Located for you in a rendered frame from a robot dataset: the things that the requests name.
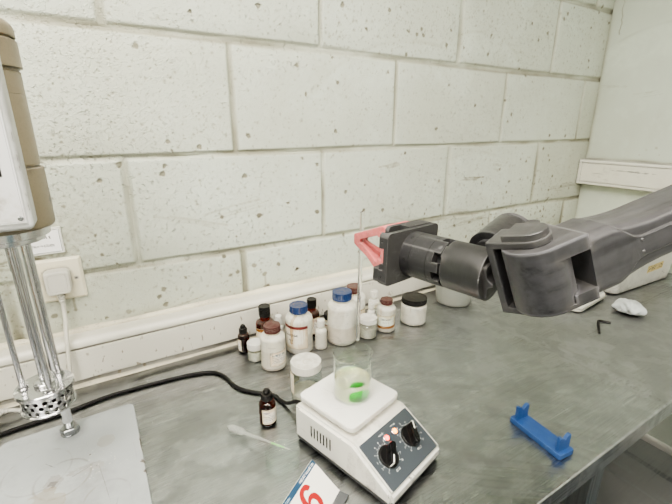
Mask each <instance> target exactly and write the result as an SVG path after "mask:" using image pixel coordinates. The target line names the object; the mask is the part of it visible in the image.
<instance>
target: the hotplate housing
mask: <svg viewBox="0 0 672 504"><path fill-rule="evenodd" d="M404 408H406V409H407V410H408V408H407V407H406V406H405V405H404V404H403V403H402V402H400V401H398V400H395V401H394V402H393V403H392V404H390V405H389V406H388V407H387V408H385V409H384V410H383V411H382V412H380V413H379V414H378V415H377V416H375V417H374V418H373V419H372V420H370V421H369V422H368V423H367V424H366V425H364V426H363V427H362V428H361V429H359V430H358V431H357V432H354V433H349V432H347V431H345V430H344V429H342V428H341V427H339V426H338V425H336V424H335V423H333V422H332V421H330V420H329V419H327V418H326V417H325V416H323V415H322V414H320V413H319V412H317V411H316V410H314V409H313V408H311V407H310V406H308V405H307V404H305V403H304V402H303V401H302V402H300V403H298V404H297V405H296V424H297V434H298V437H299V438H300V439H301V440H303V441H304V442H305V443H307V444H308V445H309V446H310V447H312V448H313V449H314V450H316V451H317V452H318V453H319V454H321V455H322V456H323V457H325V458H326V459H327V460H328V461H330V462H331V463H332V464H334V465H335V466H336V467H337V468H339V469H340V470H341V471H343V472H344V473H345V474H346V475H348V476H349V477H350V478H352V479H353V480H354V481H355V482H357V483H358V484H359V485H361V486H362V487H363V488H364V489H366V490H367V491H368V492H370V493H371V494H372V495H373V496H375V497H376V498H377V499H379V500H380V501H381V502H382V503H384V504H396V503H397V502H398V500H399V499H400V498H401V497H402V496H403V495H404V494H405V493H406V492H407V490H408V489H409V488H410V487H411V486H412V485H413V484H414V483H415V482H416V480H417V479H418V478H419V477H420V476H421V475H422V474H423V473H424V472H425V470H426V469H427V468H428V467H429V466H430V465H431V464H432V463H433V462H434V460H435V459H436V458H437V456H438V455H439V448H438V444H437V442H436V441H435V440H434V439H433V438H432V437H431V435H430V434H429V433H428V432H427V431H426V430H425V428H424V427H423V426H422V425H421V424H420V423H419V421H418V420H417V419H416V418H415V417H414V415H413V414H412V413H411V412H410V411H409V410H408V411H409V413H410V414H411V415H412V416H413V417H414V418H415V420H416V421H417V422H418V423H419V424H420V425H421V427H422V428H423V429H424V430H425V431H426V433H427V434H428V435H429V436H430V437H431V438H432V440H433V441H434V442H435V443H436V444H437V446H436V447H435V449H434V450H433V451H432V452H431V453H430V454H429V455H428V456H427V457H426V458H425V459H424V460H423V461H422V462H421V463H420V465H419V466H418V467H417V468H416V469H415V470H414V471H413V472H412V473H411V474H410V475H409V476H408V477H407V478H406V480H405V481H404V482H403V483H402V484H401V485H400V486H399V487H398V488H397V489H396V490H395V491H394V492H393V491H392V490H391V489H390V488H389V487H388V485H387V484H386V483H385V481H384V480H383V479H382V477H381V476H380V475H379V473H378V472H377V471H376V469H375V468H374V467H373V465H372V464H371V463H370V461H369V460H368V459H367V457H366V456H365V455H364V453H363V452H362V451H361V449H360V448H359V446H360V445H361V444H362V443H364V442H365V441H366V440H367V439H368V438H370V437H371V436H372V435H373V434H374V433H375V432H377V431H378V430H379V429H380V428H381V427H382V426H384V425H385V424H386V423H387V422H388V421H390V420H391V419H392V418H393V417H394V416H395V415H397V414H398V413H399V412H400V411H401V410H402V409H404Z"/></svg>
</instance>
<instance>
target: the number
mask: <svg viewBox="0 0 672 504"><path fill-rule="evenodd" d="M335 490H336V488H335V487H334V486H333V485H332V484H331V482H330V481H329V480H328V479H327V478H326V477H325V476H324V475H323V473H322V472H321V471H320V470H319V469H318V468H317V467H316V466H315V465H314V467H313V468H312V470H311V472H310V473H309V475H308V476H307V478H306V479H305V481H304V482H303V484H302V486H301V487H300V489H299V490H298V492H297V493H296V495H295V496H294V498H293V500H292V501H291V503H290V504H328V502H329V501H330V499H331V497H332V495H333V493H334V491H335Z"/></svg>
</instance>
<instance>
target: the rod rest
mask: <svg viewBox="0 0 672 504"><path fill-rule="evenodd" d="M528 410H529V403H527V402H526V403H525V404H524V405H523V406H522V408H521V407H520V406H517V407H516V413H515V415H513V416H511V417H510V422H511V423H512V424H514V425H515V426H516V427H517V428H519V429H520V430H521V431H522V432H524V433H525V434H526V435H527V436H529V437H530V438H531V439H532V440H534V441H535V442H536V443H537V444H539V445H540V446H541V447H542V448H544V449H545V450H546V451H547V452H549V453H550V454H551V455H552V456H554V457H555V458H556V459H557V460H562V459H564V458H566V457H568V456H570V455H572V454H573V448H572V447H570V446H569V444H570V439H571V435H572V434H571V433H569V432H567V433H566V434H565V435H564V437H563V438H562V437H561V436H558V437H557V436H556V435H554V434H553V433H552V432H550V431H549V430H548V429H546V428H545V427H544V426H542V425H541V424H540V423H538V422H537V421H536V420H534V419H533V418H532V417H530V416H529V415H528Z"/></svg>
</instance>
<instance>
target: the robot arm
mask: <svg viewBox="0 0 672 504"><path fill-rule="evenodd" d="M437 234H438V224H437V223H433V222H428V221H423V220H414V221H402V222H398V223H394V224H389V225H384V226H380V227H377V228H373V229H370V230H366V231H362V232H358V233H355V234H354V244H355V245H356V246H357V247H358V248H359V249H360V250H361V251H362V252H363V253H364V254H365V255H366V256H367V258H368V259H369V261H370V262H371V264H372V265H373V280H374V281H377V282H378V283H380V284H382V285H385V286H390V285H393V284H396V283H398V282H401V281H404V280H406V279H409V278H412V277H414V278H417V279H420V280H423V281H426V282H429V283H432V284H435V285H438V286H441V287H444V288H447V289H450V290H453V291H456V292H459V293H462V294H465V295H468V296H471V297H474V298H477V299H480V300H483V301H487V300H489V299H490V298H491V297H492V296H493V295H494V294H495V292H496V291H498V295H499V299H500V302H501V306H502V310H503V312H506V313H514V314H521V315H527V316H530V317H540V318H543V317H553V316H558V315H562V314H565V313H567V312H569V311H572V310H574V309H576V308H578V307H581V306H583V305H585V304H587V303H590V302H592V301H594V300H597V299H599V298H600V294H599V293H600V292H602V291H604V290H607V289H609V288H611V287H614V286H616V285H618V284H620V283H621V282H623V281H624V280H625V279H626V278H627V277H628V276H629V275H630V274H632V273H633V272H635V271H636V270H638V269H639V268H641V267H643V266H644V265H646V264H648V263H650V262H652V261H654V260H656V259H658V258H660V257H662V256H664V255H666V254H669V253H671V252H672V185H669V186H667V187H664V188H662V189H660V190H657V191H655V192H653V193H650V194H648V195H646V196H643V197H641V198H639V199H636V200H634V201H631V202H629V203H627V204H624V205H622V206H620V207H617V208H615V209H612V210H609V211H606V212H603V213H600V214H596V215H592V216H588V217H583V218H572V219H569V220H567V221H564V222H562V223H559V224H557V225H551V224H546V223H543V222H540V220H527V219H526V218H525V217H523V216H521V215H519V214H516V213H504V214H501V215H499V216H498V217H496V218H495V219H494V220H493V221H491V222H490V223H489V224H488V225H486V226H485V227H484V228H483V229H481V230H480V231H479V232H478V233H476V234H475V235H474V236H473V237H472V238H471V239H470V241H469V243H468V242H463V241H459V240H454V239H450V238H446V237H441V236H437ZM373 236H378V237H379V238H380V239H379V247H377V246H376V245H374V244H373V243H371V242H370V241H369V240H368V238H369V237H373ZM363 239H364V242H363Z"/></svg>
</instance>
